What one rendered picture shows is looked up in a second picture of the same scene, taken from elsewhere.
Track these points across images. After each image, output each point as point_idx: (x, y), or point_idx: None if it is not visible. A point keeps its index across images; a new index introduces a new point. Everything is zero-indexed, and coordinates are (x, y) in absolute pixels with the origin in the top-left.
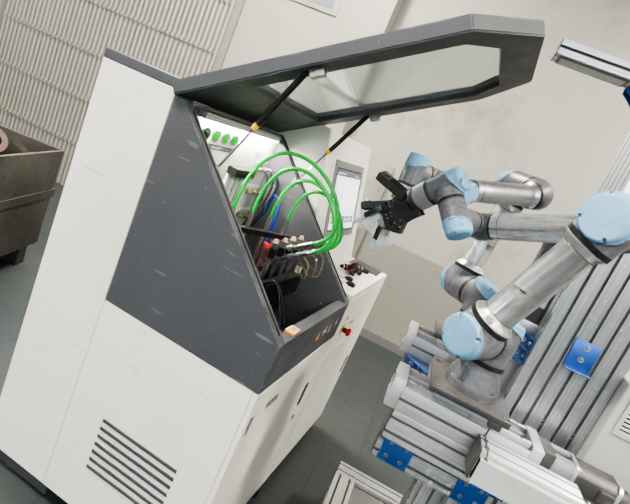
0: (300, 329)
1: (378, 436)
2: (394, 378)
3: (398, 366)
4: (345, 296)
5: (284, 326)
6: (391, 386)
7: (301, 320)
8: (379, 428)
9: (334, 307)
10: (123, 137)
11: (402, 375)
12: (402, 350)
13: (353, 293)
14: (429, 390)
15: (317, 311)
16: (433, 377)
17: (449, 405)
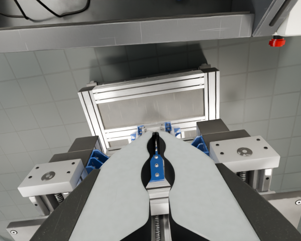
0: None
1: (70, 147)
2: (32, 180)
3: (59, 180)
4: (269, 24)
5: (37, 1)
6: (25, 178)
7: (35, 26)
8: (92, 142)
9: (189, 31)
10: None
11: (30, 191)
12: (209, 145)
13: None
14: (40, 213)
15: (119, 21)
16: (24, 227)
17: None
